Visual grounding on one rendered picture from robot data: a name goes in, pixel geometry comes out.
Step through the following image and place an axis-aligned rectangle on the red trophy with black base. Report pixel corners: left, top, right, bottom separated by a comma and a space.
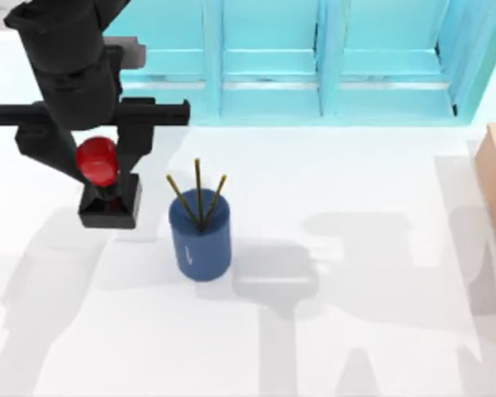
74, 136, 144, 229

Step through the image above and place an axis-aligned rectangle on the shallow salmon-coloured box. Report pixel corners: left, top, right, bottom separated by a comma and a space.
472, 122, 496, 293

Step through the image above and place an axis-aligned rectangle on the light blue rack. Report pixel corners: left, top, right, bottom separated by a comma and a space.
102, 0, 496, 129

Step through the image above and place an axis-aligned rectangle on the dark blue cylindrical cup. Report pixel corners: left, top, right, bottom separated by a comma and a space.
168, 188, 233, 284

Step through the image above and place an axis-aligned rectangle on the thin yellow-black stick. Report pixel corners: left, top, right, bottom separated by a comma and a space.
193, 157, 204, 232
199, 174, 228, 232
165, 174, 203, 232

